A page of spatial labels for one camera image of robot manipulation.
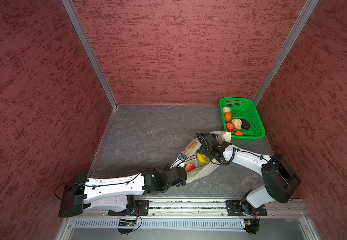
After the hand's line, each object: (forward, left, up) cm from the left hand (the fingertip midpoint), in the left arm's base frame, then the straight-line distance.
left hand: (178, 171), depth 76 cm
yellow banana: (+11, -14, -9) cm, 20 cm away
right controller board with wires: (-22, -38, -15) cm, 46 cm away
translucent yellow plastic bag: (0, -12, +3) cm, 12 cm away
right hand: (+14, -15, -7) cm, 22 cm away
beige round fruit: (+37, -42, -5) cm, 56 cm away
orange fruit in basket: (+29, -41, -7) cm, 51 cm away
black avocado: (+36, -47, -6) cm, 60 cm away
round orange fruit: (+42, -36, -5) cm, 56 cm away
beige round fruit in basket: (+49, -36, -4) cm, 61 cm away
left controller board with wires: (-21, +27, -14) cm, 37 cm away
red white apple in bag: (+5, -7, -7) cm, 11 cm away
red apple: (+33, -36, -5) cm, 49 cm away
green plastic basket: (+54, -53, -8) cm, 76 cm away
